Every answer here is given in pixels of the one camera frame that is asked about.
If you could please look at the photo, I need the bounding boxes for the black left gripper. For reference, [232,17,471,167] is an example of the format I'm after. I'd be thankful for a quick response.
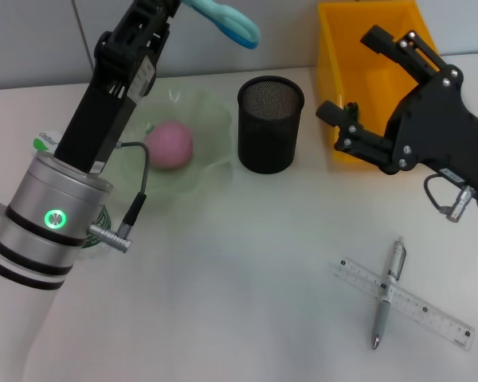
[53,0,183,176]

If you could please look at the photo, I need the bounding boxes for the clear water bottle green label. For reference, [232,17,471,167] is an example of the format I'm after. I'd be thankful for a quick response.
[31,130,113,259]

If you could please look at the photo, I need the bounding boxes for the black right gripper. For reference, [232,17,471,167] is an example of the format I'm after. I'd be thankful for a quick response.
[315,24,478,202]

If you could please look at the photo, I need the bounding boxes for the clear plastic ruler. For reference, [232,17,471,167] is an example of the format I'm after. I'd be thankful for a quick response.
[333,258,476,352]

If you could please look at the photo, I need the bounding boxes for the green glass fruit plate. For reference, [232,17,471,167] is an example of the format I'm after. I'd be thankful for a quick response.
[99,78,234,212]

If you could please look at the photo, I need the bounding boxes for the black mesh pen holder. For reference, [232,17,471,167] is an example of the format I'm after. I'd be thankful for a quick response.
[237,75,306,174]

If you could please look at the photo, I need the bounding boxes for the yellow plastic bin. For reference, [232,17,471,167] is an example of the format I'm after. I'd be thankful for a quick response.
[316,0,441,165]

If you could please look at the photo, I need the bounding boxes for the right gripper cable silver plug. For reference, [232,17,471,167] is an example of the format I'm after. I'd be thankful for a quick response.
[424,173,477,223]

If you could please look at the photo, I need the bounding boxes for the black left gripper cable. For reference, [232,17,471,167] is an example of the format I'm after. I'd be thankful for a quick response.
[88,141,151,254]

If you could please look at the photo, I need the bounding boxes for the pink peach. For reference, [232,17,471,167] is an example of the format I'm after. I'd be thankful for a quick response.
[144,121,194,171]

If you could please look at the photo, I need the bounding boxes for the silver ballpoint pen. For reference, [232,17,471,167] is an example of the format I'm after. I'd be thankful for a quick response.
[372,237,408,350]

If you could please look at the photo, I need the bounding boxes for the blue scissors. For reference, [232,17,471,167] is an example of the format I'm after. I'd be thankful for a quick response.
[181,0,261,49]

